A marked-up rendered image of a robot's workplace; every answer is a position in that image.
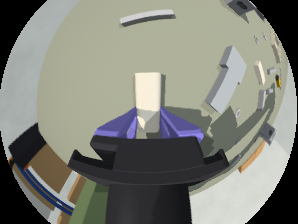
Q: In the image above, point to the beige open tray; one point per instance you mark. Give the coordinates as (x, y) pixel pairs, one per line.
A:
(275, 46)

